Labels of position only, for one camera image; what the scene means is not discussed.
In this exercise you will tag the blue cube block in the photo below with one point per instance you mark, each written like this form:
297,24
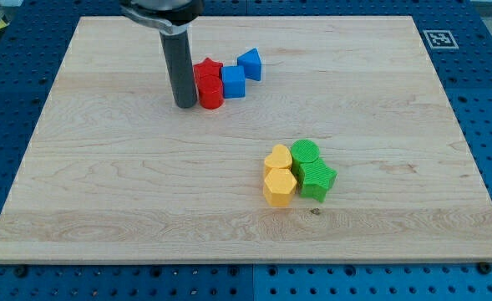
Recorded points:
234,81

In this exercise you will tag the red star block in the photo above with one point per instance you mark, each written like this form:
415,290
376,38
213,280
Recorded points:
207,67

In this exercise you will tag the blue triangular block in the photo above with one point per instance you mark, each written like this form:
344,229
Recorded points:
251,63

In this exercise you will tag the yellow hexagon block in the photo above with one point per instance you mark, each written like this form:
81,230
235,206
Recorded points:
279,187

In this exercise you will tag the green star block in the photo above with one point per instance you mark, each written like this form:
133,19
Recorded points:
317,179

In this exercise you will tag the white fiducial marker tag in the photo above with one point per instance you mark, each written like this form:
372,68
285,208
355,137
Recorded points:
440,39

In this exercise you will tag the red cylinder block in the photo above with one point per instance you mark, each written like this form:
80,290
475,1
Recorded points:
210,88

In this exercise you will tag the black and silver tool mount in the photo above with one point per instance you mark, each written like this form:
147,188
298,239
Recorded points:
170,17

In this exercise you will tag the green cylinder block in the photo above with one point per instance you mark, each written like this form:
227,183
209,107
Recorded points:
303,151

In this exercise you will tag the light wooden board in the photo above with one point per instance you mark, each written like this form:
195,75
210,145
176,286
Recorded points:
115,173

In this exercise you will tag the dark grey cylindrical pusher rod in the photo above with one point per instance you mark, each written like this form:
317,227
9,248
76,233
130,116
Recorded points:
176,48

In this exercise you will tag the yellow heart block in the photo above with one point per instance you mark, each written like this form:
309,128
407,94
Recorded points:
279,158

